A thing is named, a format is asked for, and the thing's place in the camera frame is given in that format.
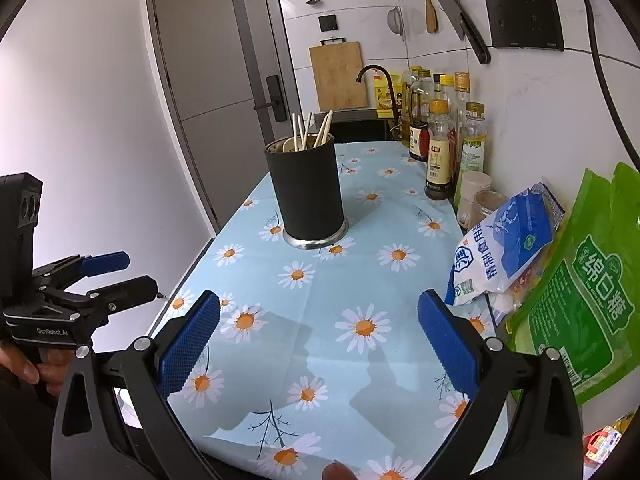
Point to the wooden cutting board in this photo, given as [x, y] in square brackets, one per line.
[337, 77]

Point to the black wall switch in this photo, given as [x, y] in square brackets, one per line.
[328, 22]

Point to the grey door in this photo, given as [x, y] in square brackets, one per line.
[210, 60]

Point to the cream spoon bear print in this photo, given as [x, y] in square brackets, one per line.
[273, 147]

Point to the blue daisy tablecloth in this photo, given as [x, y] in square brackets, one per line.
[350, 280]

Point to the clear spice jar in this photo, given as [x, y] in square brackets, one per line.
[490, 202]

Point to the cream spoon blue cartoon print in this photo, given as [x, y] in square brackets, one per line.
[288, 145]

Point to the black door lock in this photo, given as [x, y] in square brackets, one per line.
[274, 95]

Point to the set of wooden chopsticks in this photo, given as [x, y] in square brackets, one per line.
[298, 135]

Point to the person's right hand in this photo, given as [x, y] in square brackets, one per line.
[339, 472]

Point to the black sink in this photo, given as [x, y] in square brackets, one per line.
[360, 130]

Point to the green sugar bag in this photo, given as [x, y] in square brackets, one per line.
[590, 300]

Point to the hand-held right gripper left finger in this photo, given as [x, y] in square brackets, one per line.
[192, 345]

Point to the yellow dish soap bottle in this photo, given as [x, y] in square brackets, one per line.
[385, 95]

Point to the red white snack packet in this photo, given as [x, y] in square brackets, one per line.
[600, 442]

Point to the black faucet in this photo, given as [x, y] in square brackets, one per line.
[372, 67]

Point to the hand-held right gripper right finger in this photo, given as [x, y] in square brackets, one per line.
[447, 345]

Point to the black wall socket panel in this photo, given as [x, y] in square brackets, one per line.
[525, 15]

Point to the row of condiment bottles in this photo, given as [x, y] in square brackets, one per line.
[439, 160]

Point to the black utensil holder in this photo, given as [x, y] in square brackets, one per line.
[305, 195]

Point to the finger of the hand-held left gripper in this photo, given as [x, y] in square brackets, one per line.
[107, 261]
[125, 292]

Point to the person's left hand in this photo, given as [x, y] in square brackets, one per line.
[50, 370]

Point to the white blue salt bag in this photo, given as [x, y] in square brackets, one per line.
[510, 230]

